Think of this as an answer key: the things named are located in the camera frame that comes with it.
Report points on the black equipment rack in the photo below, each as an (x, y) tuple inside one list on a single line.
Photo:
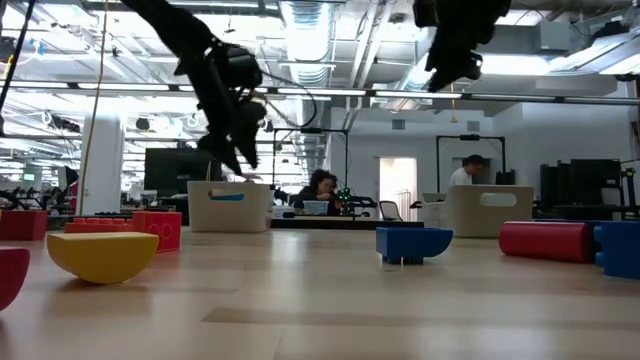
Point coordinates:
[(580, 182)]

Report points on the red triangular block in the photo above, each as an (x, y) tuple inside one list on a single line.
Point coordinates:
[(22, 225)]

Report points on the blue studded brick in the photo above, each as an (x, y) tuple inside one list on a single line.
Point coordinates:
[(620, 250)]

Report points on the orange block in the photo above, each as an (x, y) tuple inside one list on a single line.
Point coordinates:
[(160, 231)]

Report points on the background black robot arm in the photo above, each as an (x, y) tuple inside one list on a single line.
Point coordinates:
[(352, 200)]

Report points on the red half-round block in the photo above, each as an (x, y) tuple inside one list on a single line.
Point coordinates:
[(11, 277)]

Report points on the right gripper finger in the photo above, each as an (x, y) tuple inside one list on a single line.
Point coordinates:
[(450, 70)]

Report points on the silver ventilation duct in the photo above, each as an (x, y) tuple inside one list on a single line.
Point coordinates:
[(415, 75), (307, 40)]

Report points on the white plastic bin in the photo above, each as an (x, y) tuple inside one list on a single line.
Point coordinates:
[(240, 215), (470, 220)]

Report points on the orange studded brick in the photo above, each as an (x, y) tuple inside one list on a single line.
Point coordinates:
[(97, 226)]

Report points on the black office chair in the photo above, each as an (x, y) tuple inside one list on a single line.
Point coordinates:
[(389, 210)]

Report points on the clear plastic container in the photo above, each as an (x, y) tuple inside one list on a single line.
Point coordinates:
[(316, 207)]

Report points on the red cylinder block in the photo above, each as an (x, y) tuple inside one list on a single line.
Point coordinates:
[(545, 241)]

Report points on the large black monitor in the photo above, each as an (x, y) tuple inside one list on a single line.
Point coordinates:
[(170, 172)]

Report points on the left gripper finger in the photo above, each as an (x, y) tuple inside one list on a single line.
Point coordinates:
[(220, 152), (251, 140)]

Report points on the yellow half-round block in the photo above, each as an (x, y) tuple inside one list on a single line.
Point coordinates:
[(102, 257)]

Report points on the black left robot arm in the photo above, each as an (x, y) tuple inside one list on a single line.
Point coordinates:
[(170, 25)]

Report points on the black metal gantry frame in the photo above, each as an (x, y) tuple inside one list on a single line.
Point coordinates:
[(310, 130), (470, 137)]

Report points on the dark blue block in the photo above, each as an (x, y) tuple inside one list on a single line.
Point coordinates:
[(412, 245)]

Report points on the white pillar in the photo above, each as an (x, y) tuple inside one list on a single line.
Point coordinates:
[(102, 160)]

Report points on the person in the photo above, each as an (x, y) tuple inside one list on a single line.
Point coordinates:
[(320, 192), (467, 172)]

